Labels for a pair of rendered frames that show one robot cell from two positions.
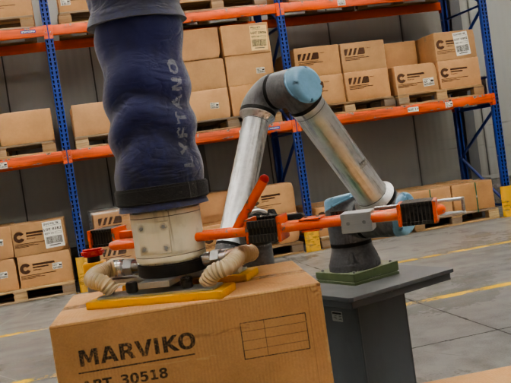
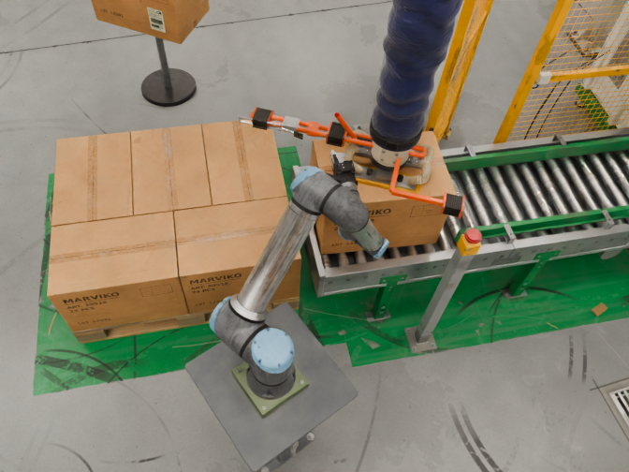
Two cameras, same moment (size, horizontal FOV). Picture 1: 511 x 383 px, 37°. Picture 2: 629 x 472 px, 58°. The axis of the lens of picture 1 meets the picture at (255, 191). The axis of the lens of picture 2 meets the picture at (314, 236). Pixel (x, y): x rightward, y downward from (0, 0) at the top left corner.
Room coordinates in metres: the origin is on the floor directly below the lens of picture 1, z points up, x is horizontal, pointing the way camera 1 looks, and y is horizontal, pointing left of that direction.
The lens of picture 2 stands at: (3.59, -0.32, 2.92)
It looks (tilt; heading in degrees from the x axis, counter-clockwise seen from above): 56 degrees down; 172
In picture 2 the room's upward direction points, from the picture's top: 6 degrees clockwise
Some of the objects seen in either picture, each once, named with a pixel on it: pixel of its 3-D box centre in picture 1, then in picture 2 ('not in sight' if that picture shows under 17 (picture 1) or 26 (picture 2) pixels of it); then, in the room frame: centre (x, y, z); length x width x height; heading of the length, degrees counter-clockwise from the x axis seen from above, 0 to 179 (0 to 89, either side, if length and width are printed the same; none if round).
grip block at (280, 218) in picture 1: (267, 228); (337, 134); (1.80, -0.01, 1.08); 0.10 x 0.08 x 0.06; 163
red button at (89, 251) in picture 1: (93, 254); (472, 237); (2.32, 0.51, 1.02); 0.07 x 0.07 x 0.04
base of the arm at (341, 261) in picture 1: (353, 253); (271, 370); (2.80, -0.32, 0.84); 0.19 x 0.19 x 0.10
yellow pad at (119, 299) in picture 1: (160, 289); not in sight; (1.78, 0.25, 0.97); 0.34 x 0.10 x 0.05; 73
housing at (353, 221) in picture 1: (358, 220); (290, 125); (1.73, -0.22, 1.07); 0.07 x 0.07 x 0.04; 73
